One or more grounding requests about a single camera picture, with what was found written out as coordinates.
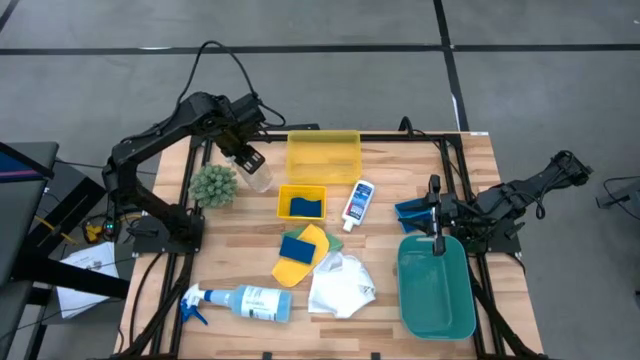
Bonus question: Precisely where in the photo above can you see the grey equipment base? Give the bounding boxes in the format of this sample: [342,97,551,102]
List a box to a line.
[594,174,640,221]

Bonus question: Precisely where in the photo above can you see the small slotted yellow basket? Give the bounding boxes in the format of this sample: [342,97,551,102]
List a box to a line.
[276,183,328,222]

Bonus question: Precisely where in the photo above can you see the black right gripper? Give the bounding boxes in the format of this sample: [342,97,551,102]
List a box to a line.
[398,174,481,257]

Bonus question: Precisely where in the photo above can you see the blue liquid spray bottle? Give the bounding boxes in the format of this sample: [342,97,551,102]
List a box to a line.
[179,283,294,326]

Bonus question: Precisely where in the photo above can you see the white lotion bottle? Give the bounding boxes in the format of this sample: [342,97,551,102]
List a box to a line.
[341,179,376,233]

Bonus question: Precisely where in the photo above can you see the monitor with blue screen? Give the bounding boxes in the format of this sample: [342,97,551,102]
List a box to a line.
[0,141,56,184]

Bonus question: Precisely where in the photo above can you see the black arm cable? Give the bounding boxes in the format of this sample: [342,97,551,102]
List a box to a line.
[174,40,287,129]

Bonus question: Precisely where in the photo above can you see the clear plastic spray bottle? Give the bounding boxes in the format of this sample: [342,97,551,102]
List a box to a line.
[225,153,274,194]

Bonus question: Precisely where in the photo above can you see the white paper sheets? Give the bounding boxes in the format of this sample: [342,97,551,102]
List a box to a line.
[55,241,120,320]

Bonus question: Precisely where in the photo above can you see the yellow connector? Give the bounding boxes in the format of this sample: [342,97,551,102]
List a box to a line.
[82,223,104,245]

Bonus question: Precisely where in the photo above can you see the green cloth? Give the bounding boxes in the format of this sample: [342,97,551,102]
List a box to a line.
[280,224,345,254]

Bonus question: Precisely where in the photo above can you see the teal plastic tub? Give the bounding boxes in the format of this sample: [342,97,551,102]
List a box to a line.
[396,233,477,342]

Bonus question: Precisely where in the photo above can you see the large translucent yellow bin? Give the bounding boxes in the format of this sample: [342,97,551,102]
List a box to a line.
[285,129,363,185]

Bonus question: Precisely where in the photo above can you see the potted green succulent plant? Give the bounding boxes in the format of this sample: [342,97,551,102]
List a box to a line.
[188,163,240,209]

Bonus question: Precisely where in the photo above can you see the black side desk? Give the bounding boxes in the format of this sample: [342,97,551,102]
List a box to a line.
[0,142,131,360]

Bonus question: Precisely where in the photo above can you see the yellow cloth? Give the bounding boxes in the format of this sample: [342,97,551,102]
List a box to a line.
[271,223,331,289]

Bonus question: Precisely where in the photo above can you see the white cloth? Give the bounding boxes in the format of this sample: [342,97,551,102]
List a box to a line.
[307,251,377,320]

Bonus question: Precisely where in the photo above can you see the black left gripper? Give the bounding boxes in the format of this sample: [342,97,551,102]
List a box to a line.
[212,115,266,174]

